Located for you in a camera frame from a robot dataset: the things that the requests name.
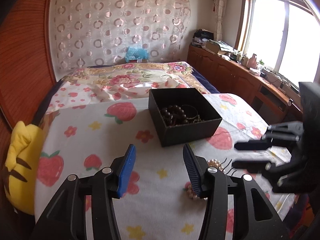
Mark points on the pink bottle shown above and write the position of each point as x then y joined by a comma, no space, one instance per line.
252,61

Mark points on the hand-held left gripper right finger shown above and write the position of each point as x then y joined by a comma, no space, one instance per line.
192,172

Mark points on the black hairpin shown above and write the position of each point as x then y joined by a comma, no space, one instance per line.
227,165
232,172

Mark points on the navy bed sheet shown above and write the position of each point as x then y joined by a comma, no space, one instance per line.
207,85

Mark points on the circle-patterned sheer curtain cloth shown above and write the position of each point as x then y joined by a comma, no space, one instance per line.
112,25

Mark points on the white power strip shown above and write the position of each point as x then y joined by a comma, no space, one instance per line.
280,81

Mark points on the long wooden cabinet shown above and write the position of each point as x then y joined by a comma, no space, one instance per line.
225,75

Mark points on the strawberry print blanket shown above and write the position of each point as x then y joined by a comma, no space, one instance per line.
100,135

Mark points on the brown wooden wardrobe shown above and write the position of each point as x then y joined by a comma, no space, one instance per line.
25,55

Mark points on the patterned window curtain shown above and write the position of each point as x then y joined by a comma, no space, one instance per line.
225,12

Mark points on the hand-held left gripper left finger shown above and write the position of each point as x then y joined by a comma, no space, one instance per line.
126,172

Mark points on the white tissue pack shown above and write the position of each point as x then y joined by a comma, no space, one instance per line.
255,71

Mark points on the black cardboard box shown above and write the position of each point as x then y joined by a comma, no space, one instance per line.
190,132

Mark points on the silver bangle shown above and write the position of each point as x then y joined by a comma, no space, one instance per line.
195,112

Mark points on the floral quilt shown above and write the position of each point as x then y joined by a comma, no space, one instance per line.
120,77

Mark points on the yellow plush toy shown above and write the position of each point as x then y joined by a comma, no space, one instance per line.
22,155

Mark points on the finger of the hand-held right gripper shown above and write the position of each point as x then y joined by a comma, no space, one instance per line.
247,165
252,145

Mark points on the stack of folded clothes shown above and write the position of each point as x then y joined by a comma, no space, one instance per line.
202,37

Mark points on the blue plastic bag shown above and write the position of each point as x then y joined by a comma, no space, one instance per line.
136,53

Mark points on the wooden-framed window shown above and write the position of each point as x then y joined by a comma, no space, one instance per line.
275,30

